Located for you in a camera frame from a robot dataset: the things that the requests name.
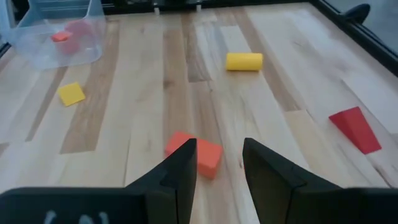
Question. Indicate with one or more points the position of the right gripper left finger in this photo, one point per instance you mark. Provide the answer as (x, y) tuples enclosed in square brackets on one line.
[(174, 193)]

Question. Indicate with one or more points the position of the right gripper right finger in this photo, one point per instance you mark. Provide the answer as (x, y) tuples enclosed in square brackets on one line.
[(286, 196)]

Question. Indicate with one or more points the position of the large red wedge block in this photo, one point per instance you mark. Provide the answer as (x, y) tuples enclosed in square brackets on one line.
[(354, 130)]

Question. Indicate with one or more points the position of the red cube block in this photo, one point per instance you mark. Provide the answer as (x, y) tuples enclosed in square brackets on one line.
[(63, 43), (79, 29)]

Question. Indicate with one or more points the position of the red rectangular block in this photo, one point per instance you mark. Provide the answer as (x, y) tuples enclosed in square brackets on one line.
[(208, 155)]

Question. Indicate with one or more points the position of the yellow cylinder block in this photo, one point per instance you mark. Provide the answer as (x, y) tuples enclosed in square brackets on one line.
[(244, 61)]

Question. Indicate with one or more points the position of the yellow flat square block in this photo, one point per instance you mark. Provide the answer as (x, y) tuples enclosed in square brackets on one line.
[(71, 94)]

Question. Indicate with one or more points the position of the black rounded object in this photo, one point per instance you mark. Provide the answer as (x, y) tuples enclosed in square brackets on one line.
[(357, 12)]

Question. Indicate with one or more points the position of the translucent plastic bin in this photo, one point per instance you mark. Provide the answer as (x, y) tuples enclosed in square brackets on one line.
[(31, 56)]

